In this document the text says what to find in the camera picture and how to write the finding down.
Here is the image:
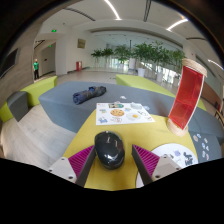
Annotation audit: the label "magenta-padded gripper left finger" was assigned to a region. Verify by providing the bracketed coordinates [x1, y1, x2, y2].
[47, 144, 98, 188]

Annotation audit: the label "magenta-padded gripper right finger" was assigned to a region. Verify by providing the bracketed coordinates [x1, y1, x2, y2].
[131, 143, 183, 187]

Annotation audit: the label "black computer mouse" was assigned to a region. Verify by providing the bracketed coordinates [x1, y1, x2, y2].
[94, 130, 126, 170]

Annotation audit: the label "round white printed mouse pad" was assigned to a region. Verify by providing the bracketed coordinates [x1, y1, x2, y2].
[135, 143, 199, 189]

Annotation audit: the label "grey upholstered bench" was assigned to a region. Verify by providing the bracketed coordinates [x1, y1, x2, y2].
[38, 80, 224, 166]

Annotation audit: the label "white rectangular sticker sheet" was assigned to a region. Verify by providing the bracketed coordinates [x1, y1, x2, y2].
[95, 101, 156, 126]

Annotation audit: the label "dark grey seat block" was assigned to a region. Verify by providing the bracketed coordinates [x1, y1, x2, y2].
[6, 90, 30, 123]

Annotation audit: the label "folded dark blue umbrella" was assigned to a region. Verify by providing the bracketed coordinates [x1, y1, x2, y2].
[72, 85, 108, 106]

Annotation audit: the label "lime green bench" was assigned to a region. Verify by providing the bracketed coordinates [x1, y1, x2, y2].
[115, 73, 208, 112]
[0, 75, 58, 123]

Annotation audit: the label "person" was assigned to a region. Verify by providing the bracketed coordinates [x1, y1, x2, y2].
[32, 58, 41, 81]

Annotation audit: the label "row of potted plants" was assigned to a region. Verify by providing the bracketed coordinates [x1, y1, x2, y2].
[90, 40, 188, 88]

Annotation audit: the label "strip ceiling lights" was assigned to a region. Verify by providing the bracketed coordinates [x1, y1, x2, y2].
[103, 0, 224, 72]

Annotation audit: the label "red lantern with rope ends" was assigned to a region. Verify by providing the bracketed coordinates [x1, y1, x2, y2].
[166, 58, 208, 138]

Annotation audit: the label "black wall television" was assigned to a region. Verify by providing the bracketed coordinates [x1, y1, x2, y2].
[0, 48, 19, 79]

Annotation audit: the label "framed wall plaque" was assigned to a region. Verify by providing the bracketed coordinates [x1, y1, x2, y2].
[77, 38, 87, 50]

